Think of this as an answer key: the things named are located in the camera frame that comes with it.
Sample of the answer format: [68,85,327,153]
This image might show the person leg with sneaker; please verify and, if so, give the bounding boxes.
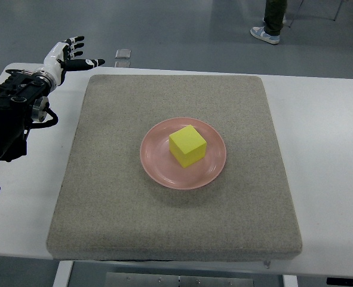
[250,0,287,45]

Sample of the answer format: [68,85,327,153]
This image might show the white table leg frame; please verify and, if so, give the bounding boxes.
[53,261,73,287]

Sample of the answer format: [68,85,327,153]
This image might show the clear floor socket cover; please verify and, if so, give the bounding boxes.
[115,48,131,59]

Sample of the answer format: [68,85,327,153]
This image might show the black device under table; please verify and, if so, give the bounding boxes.
[326,277,353,287]

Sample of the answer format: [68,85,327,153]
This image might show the beige fabric cushion mat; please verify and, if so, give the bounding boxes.
[47,75,302,262]

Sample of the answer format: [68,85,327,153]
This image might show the grey metal base plate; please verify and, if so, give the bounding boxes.
[104,272,254,287]

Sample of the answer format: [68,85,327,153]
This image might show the yellow foam block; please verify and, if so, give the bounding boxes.
[168,125,207,168]

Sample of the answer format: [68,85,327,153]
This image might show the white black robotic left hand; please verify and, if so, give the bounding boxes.
[33,36,105,91]

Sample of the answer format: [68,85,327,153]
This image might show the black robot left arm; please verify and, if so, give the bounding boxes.
[0,69,59,162]

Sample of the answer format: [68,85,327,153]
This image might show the pink plate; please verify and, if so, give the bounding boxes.
[140,117,226,190]

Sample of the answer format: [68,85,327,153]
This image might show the metal chair legs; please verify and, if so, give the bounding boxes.
[286,1,345,28]

